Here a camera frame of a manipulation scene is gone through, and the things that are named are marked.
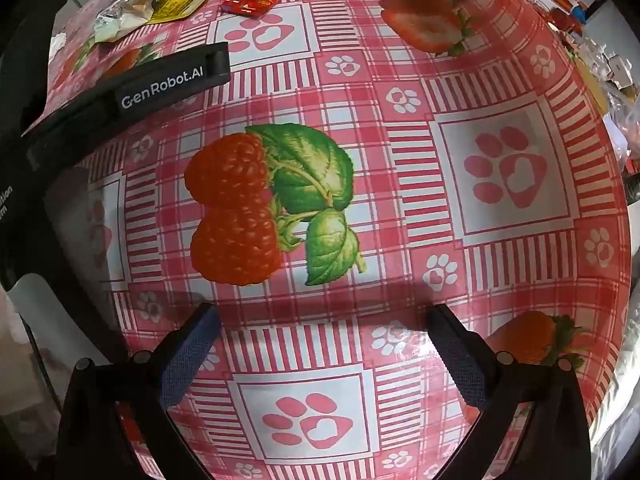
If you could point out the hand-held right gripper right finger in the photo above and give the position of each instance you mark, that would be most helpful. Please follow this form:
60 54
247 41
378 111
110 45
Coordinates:
461 360

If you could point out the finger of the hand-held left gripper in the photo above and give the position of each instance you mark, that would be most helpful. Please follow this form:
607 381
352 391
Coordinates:
165 82

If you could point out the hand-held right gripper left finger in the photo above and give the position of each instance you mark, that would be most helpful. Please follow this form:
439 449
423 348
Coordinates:
189 356

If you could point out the cream white snack packet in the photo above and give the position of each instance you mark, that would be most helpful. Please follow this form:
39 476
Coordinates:
127 7

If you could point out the white crumpled cloth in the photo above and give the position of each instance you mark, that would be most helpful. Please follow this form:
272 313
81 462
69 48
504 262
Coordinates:
620 385

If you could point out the pink checked fruit-print tablecloth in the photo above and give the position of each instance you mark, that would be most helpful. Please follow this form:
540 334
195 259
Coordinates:
360 200

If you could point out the white box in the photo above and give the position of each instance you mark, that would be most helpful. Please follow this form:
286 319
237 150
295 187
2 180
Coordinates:
617 66

